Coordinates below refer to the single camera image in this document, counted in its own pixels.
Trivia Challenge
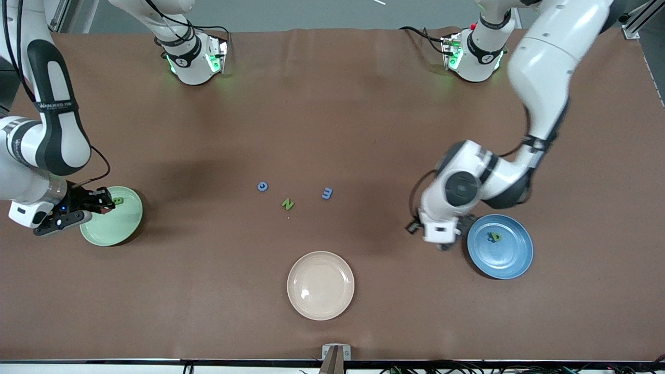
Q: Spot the brown table cover mat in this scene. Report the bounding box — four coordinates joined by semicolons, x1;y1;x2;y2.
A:
0;27;665;360

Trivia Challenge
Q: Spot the blue plate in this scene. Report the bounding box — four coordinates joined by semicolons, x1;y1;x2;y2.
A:
467;214;534;280

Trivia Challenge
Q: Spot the beige plate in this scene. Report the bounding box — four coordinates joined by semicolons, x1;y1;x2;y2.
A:
287;251;355;321

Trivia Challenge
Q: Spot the black left arm base cable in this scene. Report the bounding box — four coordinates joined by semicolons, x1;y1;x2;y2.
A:
399;26;448;55

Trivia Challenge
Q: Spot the arm wrist camera bar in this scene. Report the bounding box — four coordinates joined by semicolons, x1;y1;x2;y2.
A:
33;209;93;237
442;214;476;250

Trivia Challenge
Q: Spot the left arm wrist camera bar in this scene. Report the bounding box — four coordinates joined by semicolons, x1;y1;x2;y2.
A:
442;214;476;250

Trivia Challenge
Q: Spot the green plate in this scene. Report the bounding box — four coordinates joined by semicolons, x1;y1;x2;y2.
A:
79;186;143;247

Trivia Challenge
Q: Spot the black arm base cable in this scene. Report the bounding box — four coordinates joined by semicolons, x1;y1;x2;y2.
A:
399;26;448;55
179;18;232;45

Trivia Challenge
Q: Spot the right arm wrist camera bar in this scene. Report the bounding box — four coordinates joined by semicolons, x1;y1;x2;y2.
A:
33;209;93;237

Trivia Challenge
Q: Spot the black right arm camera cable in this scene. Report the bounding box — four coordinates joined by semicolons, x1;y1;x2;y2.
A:
0;0;111;189

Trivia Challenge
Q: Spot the aluminium frame profile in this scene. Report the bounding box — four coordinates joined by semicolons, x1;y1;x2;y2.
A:
44;0;71;33
621;0;656;40

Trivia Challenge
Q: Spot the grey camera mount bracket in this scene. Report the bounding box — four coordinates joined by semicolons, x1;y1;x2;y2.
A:
320;344;352;374

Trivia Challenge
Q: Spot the black right arm base cable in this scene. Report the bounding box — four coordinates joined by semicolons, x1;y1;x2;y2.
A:
179;18;232;45

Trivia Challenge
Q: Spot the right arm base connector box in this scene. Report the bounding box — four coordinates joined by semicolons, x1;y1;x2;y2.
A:
205;35;230;74

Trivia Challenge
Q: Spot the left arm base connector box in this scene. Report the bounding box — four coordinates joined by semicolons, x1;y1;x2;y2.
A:
441;32;464;71

